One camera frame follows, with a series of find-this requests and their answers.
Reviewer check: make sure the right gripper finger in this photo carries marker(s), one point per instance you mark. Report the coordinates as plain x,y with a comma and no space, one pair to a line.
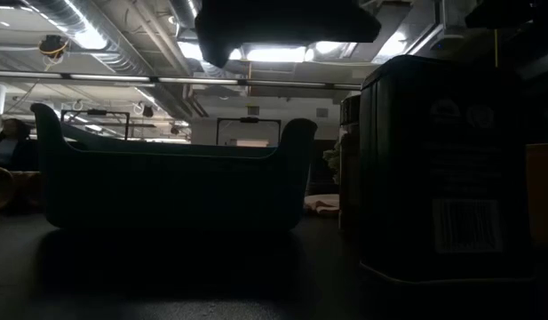
218,55
224,22

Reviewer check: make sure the teal plastic bin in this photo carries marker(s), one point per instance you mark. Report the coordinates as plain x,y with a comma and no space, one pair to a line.
167,191

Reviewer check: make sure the black square tin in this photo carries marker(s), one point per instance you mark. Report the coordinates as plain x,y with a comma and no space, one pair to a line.
433,169

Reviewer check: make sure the yellow-orange plastic bin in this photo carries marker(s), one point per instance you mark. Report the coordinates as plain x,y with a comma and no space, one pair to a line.
542,195

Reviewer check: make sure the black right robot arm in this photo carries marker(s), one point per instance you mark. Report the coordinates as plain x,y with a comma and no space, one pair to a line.
513,11

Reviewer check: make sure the ceiling light panel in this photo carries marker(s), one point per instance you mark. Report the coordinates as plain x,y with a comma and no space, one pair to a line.
275,54
189,51

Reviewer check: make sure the pink cloth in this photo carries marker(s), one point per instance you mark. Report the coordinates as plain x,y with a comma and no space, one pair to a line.
320,205

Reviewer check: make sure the person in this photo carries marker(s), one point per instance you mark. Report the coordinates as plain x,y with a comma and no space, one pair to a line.
9,146

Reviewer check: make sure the round silver duct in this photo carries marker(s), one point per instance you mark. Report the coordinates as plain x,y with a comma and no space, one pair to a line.
182,13

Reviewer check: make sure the long horizontal metal rail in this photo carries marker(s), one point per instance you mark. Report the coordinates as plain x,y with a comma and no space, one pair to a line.
256,83

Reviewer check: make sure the black rectangular frame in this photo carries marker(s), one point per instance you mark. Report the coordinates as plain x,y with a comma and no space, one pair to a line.
249,119

